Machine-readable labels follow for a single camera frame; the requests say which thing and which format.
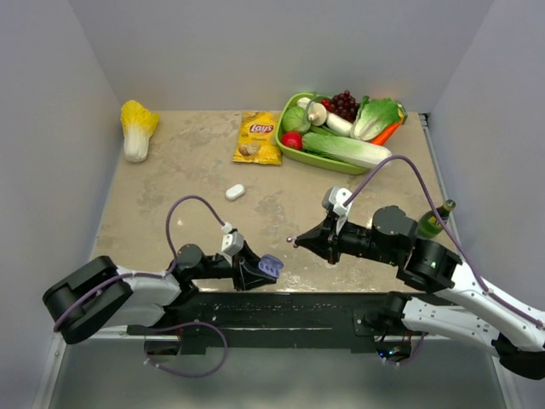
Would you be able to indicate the long green napa cabbage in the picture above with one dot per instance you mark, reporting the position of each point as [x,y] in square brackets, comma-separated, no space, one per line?
[345,149]

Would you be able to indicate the green leafy lettuce toy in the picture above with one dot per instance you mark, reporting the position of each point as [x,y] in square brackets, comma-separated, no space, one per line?
[373,117]

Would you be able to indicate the white earbud charging case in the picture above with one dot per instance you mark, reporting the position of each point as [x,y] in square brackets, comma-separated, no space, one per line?
[234,192]

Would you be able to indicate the small white mushroom toy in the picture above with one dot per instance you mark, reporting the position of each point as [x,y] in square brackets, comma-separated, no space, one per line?
[304,102]

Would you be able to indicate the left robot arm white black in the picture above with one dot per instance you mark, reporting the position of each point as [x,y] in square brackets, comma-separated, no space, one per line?
[101,294]

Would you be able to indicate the red tomato toy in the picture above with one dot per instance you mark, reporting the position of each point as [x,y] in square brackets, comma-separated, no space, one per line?
[292,140]

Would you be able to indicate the orange carrot toy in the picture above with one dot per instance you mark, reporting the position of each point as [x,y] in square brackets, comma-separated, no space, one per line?
[386,134]

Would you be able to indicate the blue-grey earbud charging case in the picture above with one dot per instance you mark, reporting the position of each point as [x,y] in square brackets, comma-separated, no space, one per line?
[271,266]

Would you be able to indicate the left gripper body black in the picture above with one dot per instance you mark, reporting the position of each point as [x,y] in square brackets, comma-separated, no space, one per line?
[220,268]

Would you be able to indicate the round green cabbage toy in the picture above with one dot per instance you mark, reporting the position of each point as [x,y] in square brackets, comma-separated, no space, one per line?
[295,119]

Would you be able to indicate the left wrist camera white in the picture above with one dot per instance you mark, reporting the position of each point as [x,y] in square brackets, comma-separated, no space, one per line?
[232,242]

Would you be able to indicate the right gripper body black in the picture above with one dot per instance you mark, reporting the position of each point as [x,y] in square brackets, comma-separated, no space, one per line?
[353,239]

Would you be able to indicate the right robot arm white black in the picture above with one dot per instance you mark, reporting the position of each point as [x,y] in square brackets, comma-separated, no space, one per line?
[471,314]

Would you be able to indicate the green glass bottle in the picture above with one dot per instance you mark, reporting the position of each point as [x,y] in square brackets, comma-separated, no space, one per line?
[429,226]

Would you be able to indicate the yellow Lays chips bag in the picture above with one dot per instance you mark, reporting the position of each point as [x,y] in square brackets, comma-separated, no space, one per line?
[257,139]

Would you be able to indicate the green plastic tray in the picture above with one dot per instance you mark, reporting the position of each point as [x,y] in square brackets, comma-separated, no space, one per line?
[307,158]

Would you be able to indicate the white king oyster mushroom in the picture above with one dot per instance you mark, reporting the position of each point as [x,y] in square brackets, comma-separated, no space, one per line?
[319,117]

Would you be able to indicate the yellow napa cabbage toy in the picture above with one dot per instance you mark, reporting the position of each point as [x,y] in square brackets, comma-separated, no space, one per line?
[138,124]

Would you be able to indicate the dark red grapes bunch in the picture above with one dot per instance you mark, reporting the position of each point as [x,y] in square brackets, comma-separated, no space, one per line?
[343,105]

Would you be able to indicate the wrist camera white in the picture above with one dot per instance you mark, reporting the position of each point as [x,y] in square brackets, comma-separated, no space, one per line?
[232,242]
[334,202]

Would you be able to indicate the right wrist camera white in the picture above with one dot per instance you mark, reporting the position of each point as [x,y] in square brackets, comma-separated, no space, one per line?
[334,202]

